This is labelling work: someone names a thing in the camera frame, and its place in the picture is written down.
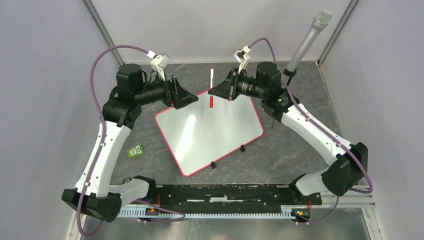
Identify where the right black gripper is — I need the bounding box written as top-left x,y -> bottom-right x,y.
209,67 -> 267,101

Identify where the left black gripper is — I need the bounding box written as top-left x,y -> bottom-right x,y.
134,70 -> 198,109

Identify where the red capped whiteboard marker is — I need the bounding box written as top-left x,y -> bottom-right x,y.
209,66 -> 214,109

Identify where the white board with pink rim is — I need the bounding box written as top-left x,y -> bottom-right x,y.
154,90 -> 265,177

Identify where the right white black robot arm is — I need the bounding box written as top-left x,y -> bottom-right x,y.
208,61 -> 370,204

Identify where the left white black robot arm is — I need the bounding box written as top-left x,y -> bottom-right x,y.
61,63 -> 199,223

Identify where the black microphone tripod stand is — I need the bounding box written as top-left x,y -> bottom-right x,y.
271,69 -> 300,128

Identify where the small green eraser toy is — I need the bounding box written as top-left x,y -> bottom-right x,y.
127,144 -> 145,159

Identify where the silver microphone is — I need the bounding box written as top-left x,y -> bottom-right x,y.
284,10 -> 332,73

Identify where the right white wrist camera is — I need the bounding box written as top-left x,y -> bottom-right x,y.
233,45 -> 251,74

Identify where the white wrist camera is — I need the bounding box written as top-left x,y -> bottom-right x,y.
150,54 -> 171,81
233,45 -> 251,74

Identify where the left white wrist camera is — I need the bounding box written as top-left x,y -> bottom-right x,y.
150,54 -> 171,81

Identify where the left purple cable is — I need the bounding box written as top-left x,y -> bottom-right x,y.
76,44 -> 186,238

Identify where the purple cable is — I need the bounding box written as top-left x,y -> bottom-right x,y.
76,44 -> 186,238
248,37 -> 374,225

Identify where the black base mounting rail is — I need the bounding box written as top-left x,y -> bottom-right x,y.
144,184 -> 323,215

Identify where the white slotted cable duct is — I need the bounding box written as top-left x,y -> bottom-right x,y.
117,205 -> 300,220

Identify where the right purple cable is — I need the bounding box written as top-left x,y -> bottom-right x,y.
248,37 -> 374,225

